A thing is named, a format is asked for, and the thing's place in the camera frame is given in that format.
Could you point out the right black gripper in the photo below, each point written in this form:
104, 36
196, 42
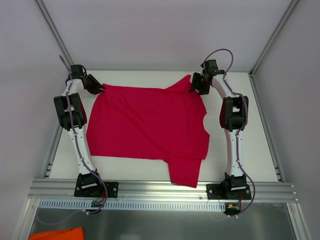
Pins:
199, 83

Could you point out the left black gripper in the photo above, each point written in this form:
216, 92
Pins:
90, 83

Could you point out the red t-shirt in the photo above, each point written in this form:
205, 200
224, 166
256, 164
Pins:
153, 124

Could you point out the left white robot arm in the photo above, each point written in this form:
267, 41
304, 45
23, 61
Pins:
72, 118

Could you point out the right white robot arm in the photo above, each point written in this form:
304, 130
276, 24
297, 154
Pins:
233, 119

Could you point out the orange folded t-shirt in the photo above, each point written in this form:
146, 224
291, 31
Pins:
64, 234

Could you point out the left aluminium frame post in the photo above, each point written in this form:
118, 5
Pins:
40, 4

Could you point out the aluminium frame post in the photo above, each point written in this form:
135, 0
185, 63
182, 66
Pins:
40, 4
274, 35

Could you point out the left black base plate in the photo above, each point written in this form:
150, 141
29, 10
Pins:
100, 189

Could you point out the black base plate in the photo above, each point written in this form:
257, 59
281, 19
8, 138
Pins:
100, 189
216, 191

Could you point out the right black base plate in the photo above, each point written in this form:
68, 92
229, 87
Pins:
216, 191

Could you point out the aluminium mounting rail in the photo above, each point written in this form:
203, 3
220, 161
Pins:
53, 188

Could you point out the slotted grey cable duct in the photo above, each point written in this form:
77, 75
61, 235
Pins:
138, 205

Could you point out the right aluminium frame post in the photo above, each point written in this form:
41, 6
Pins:
274, 35

